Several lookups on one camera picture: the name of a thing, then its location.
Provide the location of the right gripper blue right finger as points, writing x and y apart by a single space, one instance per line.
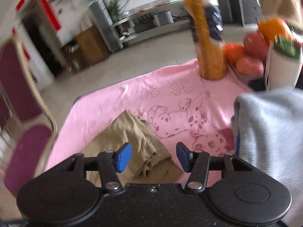
196 163

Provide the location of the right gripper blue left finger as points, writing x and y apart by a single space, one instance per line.
110 163

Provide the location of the khaki jacket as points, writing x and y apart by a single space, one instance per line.
150 163

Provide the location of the pink cartoon blanket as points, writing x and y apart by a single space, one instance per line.
176 101

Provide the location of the light blue knit sweater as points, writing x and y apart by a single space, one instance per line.
267 129

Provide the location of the maroon banquet chair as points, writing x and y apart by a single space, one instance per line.
21 98

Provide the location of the pink peach fruit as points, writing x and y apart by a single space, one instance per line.
250 66

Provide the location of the wooden cabinet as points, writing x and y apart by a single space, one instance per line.
85 50

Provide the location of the small orange tangerine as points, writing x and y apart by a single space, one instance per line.
234 52

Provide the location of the red apple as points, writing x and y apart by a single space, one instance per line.
255 45

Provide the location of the white cup green lid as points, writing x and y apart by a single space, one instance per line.
283 63

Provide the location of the long metal tv shelf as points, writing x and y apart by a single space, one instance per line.
151 20

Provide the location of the grey tall speaker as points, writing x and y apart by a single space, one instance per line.
101 19

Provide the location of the large orange fruit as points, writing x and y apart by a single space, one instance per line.
272 27

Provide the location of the green potted plant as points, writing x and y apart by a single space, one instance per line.
114 9

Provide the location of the orange juice bottle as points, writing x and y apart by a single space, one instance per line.
207 33

